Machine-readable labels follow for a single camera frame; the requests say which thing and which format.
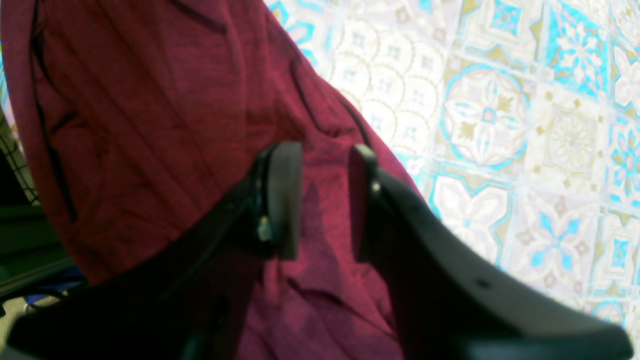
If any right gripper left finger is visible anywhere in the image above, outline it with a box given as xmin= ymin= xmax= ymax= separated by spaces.
xmin=7 ymin=141 xmax=303 ymax=360

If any patterned tablecloth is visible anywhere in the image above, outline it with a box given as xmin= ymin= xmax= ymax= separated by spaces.
xmin=0 ymin=0 xmax=640 ymax=360

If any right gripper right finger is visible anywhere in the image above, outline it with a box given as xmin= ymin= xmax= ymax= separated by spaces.
xmin=349 ymin=144 xmax=633 ymax=360

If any maroon t-shirt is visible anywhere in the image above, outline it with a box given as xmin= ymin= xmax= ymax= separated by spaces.
xmin=1 ymin=0 xmax=415 ymax=360

